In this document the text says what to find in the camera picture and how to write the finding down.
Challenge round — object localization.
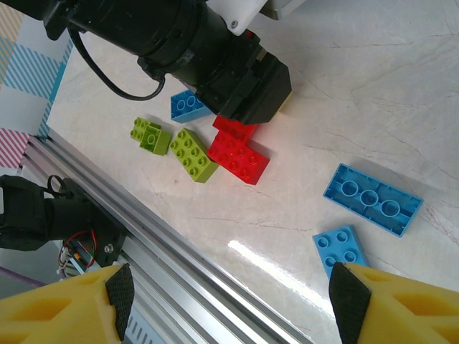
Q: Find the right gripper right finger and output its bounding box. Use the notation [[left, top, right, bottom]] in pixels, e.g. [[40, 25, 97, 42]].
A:
[[328, 261, 459, 344]]

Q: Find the blue long lego plate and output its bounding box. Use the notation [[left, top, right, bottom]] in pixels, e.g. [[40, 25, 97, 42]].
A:
[[321, 163, 425, 239]]

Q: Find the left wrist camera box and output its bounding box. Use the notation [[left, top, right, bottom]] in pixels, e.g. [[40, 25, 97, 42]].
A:
[[207, 0, 308, 37]]

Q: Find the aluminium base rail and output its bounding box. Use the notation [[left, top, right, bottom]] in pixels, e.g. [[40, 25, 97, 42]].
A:
[[21, 130, 320, 344]]

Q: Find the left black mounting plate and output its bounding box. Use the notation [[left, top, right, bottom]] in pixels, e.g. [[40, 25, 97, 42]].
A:
[[46, 174, 127, 273]]

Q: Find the small red lego brick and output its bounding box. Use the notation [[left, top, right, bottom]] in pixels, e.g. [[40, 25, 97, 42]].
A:
[[212, 115, 260, 141]]

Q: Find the slotted cable duct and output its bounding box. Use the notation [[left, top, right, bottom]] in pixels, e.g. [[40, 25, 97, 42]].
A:
[[121, 311, 158, 344]]

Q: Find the large red lego brick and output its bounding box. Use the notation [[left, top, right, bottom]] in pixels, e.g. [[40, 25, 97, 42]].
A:
[[207, 129, 271, 186]]

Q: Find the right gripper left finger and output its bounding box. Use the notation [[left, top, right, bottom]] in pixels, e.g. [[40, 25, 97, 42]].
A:
[[0, 263, 136, 344]]

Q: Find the blue lego brick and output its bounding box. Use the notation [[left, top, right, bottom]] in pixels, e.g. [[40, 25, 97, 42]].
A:
[[169, 89, 216, 125]]

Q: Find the lime green square lego brick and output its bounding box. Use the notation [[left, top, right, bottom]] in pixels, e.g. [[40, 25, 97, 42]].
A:
[[129, 117, 152, 143], [139, 122, 172, 158]]

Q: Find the lime green long lego brick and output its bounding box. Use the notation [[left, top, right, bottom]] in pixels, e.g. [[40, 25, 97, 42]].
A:
[[169, 128, 220, 185]]

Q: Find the blue studded lego plate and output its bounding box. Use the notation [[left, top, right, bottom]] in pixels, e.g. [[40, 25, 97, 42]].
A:
[[312, 224, 370, 280]]

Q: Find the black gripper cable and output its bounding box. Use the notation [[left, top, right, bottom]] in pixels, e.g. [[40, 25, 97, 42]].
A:
[[67, 27, 166, 102]]

